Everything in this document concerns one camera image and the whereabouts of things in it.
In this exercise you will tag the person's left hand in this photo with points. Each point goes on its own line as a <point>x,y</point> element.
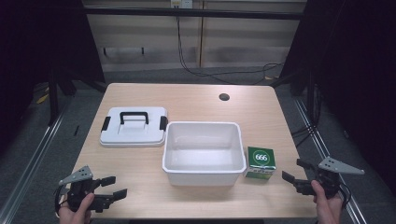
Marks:
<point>74,213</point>

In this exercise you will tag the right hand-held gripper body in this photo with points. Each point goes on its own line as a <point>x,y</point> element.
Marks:
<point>327,179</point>

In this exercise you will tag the metal floor rail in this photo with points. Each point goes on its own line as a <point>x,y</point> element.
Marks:
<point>314,133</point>
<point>34,161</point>

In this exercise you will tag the small black floor piece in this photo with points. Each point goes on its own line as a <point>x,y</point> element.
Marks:
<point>76,130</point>

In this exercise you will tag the white plastic storage box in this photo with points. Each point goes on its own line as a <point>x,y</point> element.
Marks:
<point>202,161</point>

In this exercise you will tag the white wall socket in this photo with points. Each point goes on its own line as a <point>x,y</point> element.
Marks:
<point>182,3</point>

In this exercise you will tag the person's right hand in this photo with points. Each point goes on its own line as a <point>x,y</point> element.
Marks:
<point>327,207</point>

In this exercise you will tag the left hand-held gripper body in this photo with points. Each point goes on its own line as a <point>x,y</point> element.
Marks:
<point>81,187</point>

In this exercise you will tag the black curtain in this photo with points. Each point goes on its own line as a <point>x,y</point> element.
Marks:
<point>37,46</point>
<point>358,77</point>

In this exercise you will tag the black horizontal frame bar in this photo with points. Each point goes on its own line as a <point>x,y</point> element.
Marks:
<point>193,13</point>

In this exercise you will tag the black metal stand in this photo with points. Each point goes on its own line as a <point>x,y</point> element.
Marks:
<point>53,96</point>

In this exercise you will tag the yellow floor tape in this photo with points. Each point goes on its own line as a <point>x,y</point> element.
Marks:
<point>42,99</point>

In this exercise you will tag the green and white carton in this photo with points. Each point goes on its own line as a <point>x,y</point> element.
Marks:
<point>261,161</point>

